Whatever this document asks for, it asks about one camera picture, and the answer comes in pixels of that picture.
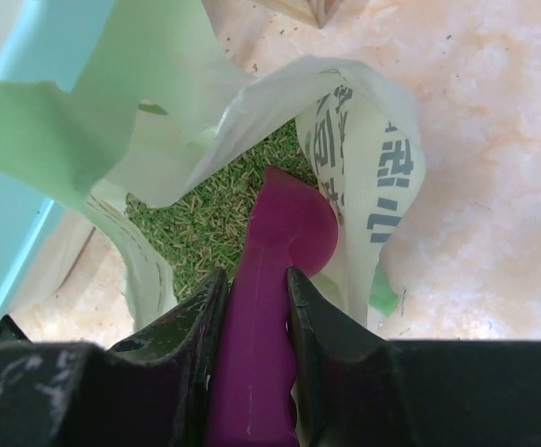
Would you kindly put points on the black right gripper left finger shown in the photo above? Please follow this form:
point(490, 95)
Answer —
point(149, 389)

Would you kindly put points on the teal plastic litter box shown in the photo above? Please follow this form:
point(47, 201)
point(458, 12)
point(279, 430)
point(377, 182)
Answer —
point(39, 238)

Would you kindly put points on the wooden clothes rack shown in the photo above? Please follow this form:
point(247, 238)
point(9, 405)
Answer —
point(315, 13)

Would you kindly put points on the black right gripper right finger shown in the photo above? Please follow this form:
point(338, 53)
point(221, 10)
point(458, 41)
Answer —
point(357, 389)

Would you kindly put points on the green cat litter bag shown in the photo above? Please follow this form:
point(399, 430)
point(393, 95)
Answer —
point(100, 100)

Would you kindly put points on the magenta litter scoop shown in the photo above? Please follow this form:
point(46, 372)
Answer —
point(291, 225)

